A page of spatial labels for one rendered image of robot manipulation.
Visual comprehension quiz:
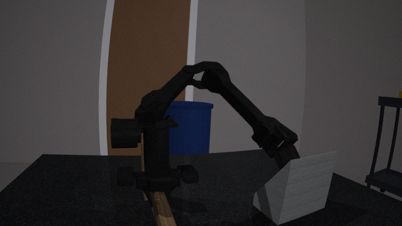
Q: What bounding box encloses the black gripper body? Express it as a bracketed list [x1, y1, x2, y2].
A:
[117, 147, 199, 187]

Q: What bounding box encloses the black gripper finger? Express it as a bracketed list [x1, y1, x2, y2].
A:
[136, 185, 153, 207]
[165, 184, 180, 201]

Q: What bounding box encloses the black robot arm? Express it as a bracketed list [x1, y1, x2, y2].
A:
[111, 61, 300, 193]

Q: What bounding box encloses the wooden side rail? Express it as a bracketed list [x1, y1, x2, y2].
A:
[151, 192, 177, 226]

